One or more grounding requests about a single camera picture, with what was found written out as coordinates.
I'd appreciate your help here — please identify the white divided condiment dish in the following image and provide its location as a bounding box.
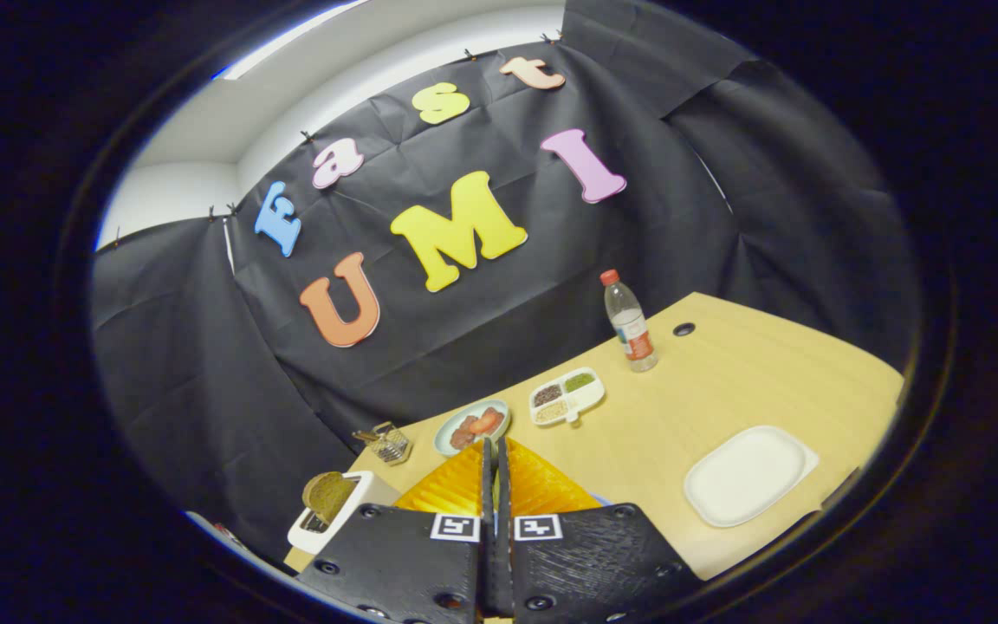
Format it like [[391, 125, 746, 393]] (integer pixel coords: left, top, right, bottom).
[[528, 367, 606, 427]]

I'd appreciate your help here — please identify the small wire rack holder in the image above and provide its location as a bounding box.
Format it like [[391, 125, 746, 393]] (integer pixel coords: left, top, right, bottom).
[[352, 421, 413, 466]]

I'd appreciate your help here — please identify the pale green plate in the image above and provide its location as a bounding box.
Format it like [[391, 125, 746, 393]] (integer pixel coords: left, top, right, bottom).
[[433, 399, 511, 458]]

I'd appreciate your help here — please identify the white square plate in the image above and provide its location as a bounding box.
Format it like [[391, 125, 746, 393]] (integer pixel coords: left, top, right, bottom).
[[684, 425, 820, 529]]

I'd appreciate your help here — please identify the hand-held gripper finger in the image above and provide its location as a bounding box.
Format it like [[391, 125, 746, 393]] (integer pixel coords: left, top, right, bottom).
[[494, 436, 708, 624], [295, 436, 500, 624]]

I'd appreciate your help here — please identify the brown bread slice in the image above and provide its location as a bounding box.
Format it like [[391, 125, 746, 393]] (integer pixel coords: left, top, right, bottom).
[[302, 471, 359, 525]]

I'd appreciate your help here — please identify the white toaster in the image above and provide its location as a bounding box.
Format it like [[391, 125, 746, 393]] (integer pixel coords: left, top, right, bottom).
[[287, 471, 400, 556]]

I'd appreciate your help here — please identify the clear red-capped water bottle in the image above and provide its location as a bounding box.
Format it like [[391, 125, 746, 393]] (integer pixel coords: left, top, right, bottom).
[[599, 269, 659, 374]]

